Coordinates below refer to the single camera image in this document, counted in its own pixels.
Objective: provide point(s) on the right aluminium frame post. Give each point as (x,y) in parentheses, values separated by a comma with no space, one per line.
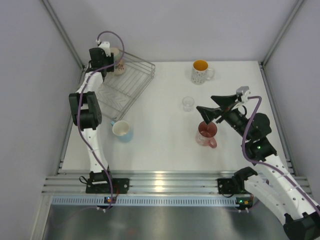
(298,5)

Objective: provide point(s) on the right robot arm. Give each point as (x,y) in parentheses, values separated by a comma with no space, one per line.
(267,179)

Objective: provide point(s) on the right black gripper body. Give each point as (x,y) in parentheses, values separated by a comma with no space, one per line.
(234,118)

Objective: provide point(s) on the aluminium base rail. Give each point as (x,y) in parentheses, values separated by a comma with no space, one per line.
(143,183)

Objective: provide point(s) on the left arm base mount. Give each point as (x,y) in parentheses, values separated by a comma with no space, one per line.
(107,185)

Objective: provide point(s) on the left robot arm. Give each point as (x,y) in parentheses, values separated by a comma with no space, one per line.
(86,112)

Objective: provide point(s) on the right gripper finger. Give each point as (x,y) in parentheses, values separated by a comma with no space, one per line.
(225,101)
(209,114)

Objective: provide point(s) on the clear glass cup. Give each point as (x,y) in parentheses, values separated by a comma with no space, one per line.
(188,103)

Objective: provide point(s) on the beige ceramic mug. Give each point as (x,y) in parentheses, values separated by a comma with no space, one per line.
(120,67)

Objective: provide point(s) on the aluminium frame post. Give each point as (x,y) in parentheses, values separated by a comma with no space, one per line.
(62,32)
(298,5)

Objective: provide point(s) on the wire dish rack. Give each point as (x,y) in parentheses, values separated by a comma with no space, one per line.
(119,92)

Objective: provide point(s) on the perforated cable tray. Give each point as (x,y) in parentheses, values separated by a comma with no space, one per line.
(153,201)

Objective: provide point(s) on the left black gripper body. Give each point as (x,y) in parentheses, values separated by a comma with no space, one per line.
(107,60)

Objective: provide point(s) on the pink cartoon mug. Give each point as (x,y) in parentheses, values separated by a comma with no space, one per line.
(205,135)

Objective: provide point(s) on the white mug orange inside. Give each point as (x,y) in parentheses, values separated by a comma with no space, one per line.
(201,72)

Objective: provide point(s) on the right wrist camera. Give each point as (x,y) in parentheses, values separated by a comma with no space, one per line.
(243,94)

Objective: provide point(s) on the left aluminium frame post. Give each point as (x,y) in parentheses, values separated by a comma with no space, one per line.
(62,32)

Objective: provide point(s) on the light blue mug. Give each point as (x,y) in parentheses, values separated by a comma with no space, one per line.
(122,130)

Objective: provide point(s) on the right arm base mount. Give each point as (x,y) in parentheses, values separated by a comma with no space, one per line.
(232,183)

